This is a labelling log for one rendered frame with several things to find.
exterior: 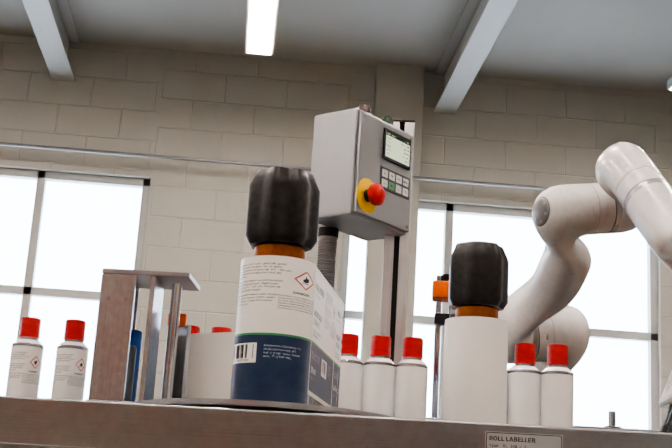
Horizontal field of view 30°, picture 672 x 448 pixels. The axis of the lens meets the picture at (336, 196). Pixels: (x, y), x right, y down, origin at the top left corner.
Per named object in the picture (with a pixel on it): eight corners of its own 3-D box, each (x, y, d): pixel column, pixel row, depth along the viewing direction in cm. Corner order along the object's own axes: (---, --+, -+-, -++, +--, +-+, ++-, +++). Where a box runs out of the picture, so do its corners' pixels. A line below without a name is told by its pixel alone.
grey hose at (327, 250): (309, 346, 212) (317, 226, 218) (311, 349, 216) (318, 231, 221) (331, 347, 212) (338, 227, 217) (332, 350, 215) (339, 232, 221)
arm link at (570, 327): (486, 389, 282) (501, 297, 272) (561, 383, 287) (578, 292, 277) (507, 421, 272) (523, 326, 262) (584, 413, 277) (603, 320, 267)
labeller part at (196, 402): (100, 403, 127) (101, 391, 127) (155, 430, 157) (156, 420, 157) (406, 420, 125) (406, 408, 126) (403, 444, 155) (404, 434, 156)
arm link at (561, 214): (555, 371, 273) (486, 377, 268) (537, 328, 281) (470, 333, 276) (633, 212, 238) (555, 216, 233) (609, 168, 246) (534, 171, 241)
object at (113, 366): (81, 439, 186) (100, 269, 193) (101, 446, 198) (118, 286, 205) (174, 444, 185) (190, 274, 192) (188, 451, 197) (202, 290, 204)
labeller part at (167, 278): (101, 272, 193) (102, 266, 193) (117, 287, 204) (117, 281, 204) (189, 277, 192) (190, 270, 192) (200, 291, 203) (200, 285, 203)
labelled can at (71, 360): (41, 444, 199) (56, 317, 204) (49, 447, 204) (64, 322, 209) (73, 446, 199) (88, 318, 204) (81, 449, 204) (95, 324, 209)
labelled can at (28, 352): (-6, 442, 199) (11, 314, 205) (4, 444, 204) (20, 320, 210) (26, 443, 199) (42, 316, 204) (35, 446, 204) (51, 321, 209)
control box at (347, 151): (306, 220, 214) (313, 114, 219) (365, 241, 227) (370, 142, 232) (354, 213, 208) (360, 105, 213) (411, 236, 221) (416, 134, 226)
